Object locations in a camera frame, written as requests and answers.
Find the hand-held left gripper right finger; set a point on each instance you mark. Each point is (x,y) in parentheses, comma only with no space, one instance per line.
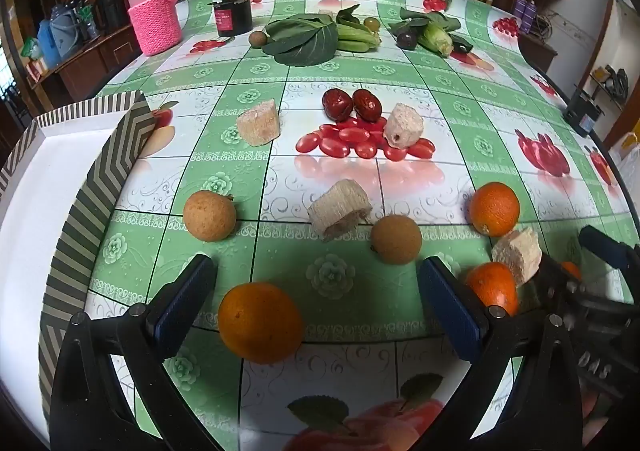
(450,313)

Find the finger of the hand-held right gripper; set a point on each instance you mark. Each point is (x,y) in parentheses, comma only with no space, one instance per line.
(607,248)
(555,276)

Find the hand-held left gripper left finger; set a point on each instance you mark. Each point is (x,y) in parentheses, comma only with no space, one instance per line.
(181,300)

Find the orange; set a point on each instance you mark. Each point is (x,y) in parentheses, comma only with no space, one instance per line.
(494,208)
(571,271)
(495,288)
(260,323)

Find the large brown longan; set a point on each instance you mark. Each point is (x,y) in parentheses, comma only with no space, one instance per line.
(396,239)
(209,216)

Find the beige freeze-dried chunk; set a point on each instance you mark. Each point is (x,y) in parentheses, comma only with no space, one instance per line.
(517,253)
(340,213)
(402,127)
(257,123)

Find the striped cardboard tray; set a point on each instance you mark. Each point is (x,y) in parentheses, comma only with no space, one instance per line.
(30,211)

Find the person's right hand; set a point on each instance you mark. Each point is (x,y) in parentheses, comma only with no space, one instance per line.
(594,418)

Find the pale plastic bag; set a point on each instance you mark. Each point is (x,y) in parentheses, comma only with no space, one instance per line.
(631,151)

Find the black box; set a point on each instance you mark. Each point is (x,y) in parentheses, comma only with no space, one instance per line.
(582,113)

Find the wooden side table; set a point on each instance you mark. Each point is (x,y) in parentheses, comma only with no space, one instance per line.
(537,51)

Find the dark eggplant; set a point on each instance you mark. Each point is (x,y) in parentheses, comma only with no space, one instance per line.
(462,48)

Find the purple spray can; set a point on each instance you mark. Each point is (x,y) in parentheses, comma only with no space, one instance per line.
(531,15)
(520,12)

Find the wooden cabinet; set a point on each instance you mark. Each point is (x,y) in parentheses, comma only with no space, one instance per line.
(92,62)

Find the corn cob in husk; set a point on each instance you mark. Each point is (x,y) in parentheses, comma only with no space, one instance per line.
(437,42)

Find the small brown longan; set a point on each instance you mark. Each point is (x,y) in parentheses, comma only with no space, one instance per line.
(257,39)

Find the dark passion fruit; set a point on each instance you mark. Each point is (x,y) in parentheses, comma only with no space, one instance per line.
(407,40)

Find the leafy greens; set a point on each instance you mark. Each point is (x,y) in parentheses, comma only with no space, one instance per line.
(425,23)

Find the green bok choy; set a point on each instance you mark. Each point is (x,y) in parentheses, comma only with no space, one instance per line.
(302,38)

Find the blue plastic jug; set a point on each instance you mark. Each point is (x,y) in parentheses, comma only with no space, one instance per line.
(49,43)

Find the dark jar with cork lid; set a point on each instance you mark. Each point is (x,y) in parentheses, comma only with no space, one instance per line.
(233,16)

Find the pink bottle with knitted sleeve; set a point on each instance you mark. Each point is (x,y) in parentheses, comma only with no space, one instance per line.
(152,11)

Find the green packet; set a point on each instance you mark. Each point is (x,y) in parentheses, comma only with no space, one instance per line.
(31,49)

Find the black pot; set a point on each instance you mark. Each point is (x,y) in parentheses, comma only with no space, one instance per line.
(111,10)

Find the green grape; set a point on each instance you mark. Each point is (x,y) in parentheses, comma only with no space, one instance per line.
(371,24)

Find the small wall shelf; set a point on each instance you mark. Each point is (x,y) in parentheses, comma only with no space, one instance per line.
(611,81)

